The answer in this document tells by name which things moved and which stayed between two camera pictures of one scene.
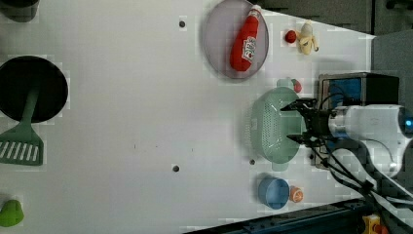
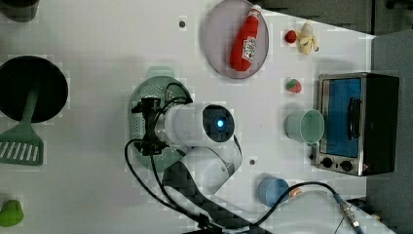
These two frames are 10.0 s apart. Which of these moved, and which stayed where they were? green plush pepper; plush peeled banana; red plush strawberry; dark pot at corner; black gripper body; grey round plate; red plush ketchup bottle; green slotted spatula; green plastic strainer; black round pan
Moved: green plastic strainer; black gripper body
Stayed: plush peeled banana; green slotted spatula; red plush strawberry; green plush pepper; black round pan; dark pot at corner; grey round plate; red plush ketchup bottle
